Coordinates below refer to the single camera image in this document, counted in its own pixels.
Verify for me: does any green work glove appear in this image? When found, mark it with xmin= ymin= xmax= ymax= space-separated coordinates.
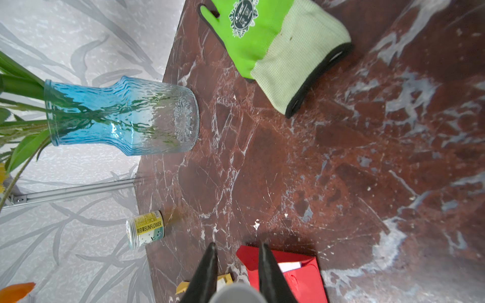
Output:
xmin=198 ymin=0 xmax=352 ymax=118

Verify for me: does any artificial flower bouquet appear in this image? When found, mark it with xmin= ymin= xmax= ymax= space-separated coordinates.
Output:
xmin=0 ymin=50 xmax=52 ymax=303

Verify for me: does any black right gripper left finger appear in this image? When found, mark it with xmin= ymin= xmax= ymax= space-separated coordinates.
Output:
xmin=180 ymin=242 xmax=218 ymax=303

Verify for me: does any large yellow envelope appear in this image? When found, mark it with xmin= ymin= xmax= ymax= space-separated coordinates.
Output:
xmin=176 ymin=273 xmax=234 ymax=295

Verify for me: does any blue textured glass vase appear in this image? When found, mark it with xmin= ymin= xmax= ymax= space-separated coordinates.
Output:
xmin=44 ymin=76 xmax=200 ymax=156

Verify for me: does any red envelope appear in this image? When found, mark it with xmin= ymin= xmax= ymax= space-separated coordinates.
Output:
xmin=236 ymin=246 xmax=328 ymax=303

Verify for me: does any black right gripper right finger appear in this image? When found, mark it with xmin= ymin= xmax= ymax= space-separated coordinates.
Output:
xmin=258 ymin=243 xmax=298 ymax=303

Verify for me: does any white glue stick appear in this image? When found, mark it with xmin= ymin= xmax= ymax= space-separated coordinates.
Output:
xmin=209 ymin=283 xmax=267 ymax=303

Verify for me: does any round sunflower label jar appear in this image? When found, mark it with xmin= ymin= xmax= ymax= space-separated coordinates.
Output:
xmin=126 ymin=210 xmax=165 ymax=250

